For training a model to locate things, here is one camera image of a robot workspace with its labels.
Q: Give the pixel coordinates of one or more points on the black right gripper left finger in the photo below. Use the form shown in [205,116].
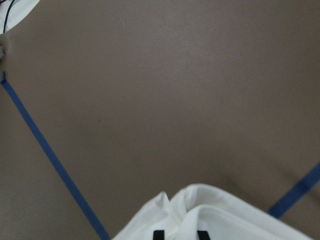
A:
[158,235]

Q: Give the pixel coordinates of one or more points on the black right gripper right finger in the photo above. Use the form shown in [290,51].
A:
[203,235]

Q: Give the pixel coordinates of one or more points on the white long-sleeve text shirt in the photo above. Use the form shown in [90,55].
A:
[202,208]

